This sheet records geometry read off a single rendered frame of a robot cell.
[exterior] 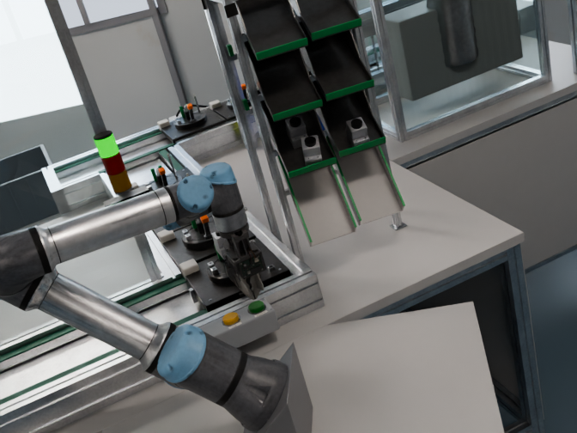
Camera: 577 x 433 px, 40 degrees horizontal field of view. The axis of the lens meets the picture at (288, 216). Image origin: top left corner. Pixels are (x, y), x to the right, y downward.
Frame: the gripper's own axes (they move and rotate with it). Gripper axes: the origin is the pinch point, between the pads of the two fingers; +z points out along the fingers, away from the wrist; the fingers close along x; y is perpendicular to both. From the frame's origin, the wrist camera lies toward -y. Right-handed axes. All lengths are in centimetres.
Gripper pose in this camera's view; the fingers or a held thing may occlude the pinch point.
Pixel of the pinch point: (252, 293)
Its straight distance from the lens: 195.3
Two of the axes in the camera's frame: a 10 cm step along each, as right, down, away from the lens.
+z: 2.4, 8.7, 4.4
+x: 8.9, -3.8, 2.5
